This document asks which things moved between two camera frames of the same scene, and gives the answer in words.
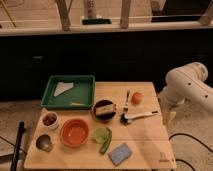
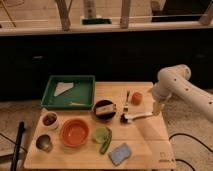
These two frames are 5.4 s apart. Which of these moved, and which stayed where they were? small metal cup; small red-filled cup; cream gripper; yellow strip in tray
Moved: cream gripper
Stayed: small red-filled cup; small metal cup; yellow strip in tray
